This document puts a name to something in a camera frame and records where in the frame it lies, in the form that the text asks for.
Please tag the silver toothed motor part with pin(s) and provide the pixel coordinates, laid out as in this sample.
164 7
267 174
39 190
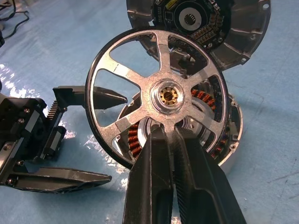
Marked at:
243 30

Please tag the blue plastic table cover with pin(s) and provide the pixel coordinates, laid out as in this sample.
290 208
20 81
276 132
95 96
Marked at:
268 116

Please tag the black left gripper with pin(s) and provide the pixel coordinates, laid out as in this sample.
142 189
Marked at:
23 130

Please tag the silver motor stator housing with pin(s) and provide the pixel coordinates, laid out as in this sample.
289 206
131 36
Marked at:
237 135

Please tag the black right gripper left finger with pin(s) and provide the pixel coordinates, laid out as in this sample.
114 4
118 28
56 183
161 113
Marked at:
149 182

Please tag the silver spoked rotor wheel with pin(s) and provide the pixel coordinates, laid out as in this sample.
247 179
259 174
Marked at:
167 81

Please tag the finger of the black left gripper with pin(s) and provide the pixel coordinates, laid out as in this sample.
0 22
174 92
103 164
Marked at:
107 98

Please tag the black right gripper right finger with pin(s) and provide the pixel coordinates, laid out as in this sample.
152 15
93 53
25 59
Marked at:
205 186

